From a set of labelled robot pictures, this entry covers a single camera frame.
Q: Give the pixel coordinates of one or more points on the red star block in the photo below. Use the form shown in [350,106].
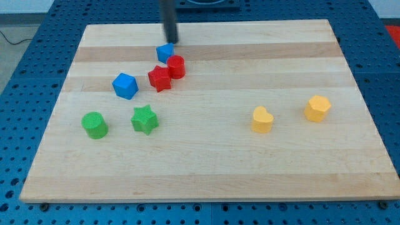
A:
[159,78]

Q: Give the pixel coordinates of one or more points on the wooden board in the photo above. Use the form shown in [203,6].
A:
[204,149]

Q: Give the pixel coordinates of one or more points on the green star block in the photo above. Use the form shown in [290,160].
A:
[144,119]

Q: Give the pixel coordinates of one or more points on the green cylinder block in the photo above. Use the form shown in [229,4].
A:
[94,125]

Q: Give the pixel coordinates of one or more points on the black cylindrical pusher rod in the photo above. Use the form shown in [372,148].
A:
[168,16]

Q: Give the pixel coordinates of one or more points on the yellow heart block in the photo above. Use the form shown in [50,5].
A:
[262,120]

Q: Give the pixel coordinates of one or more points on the red cylinder block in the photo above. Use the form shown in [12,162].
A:
[176,66]

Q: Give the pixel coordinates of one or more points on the red object at edge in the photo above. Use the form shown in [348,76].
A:
[394,32]

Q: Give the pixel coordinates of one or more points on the blue triangle block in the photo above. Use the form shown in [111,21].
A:
[164,52]

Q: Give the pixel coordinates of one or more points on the yellow hexagon block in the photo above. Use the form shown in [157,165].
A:
[317,108]

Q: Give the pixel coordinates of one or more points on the blue cube block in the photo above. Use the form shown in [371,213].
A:
[125,86]

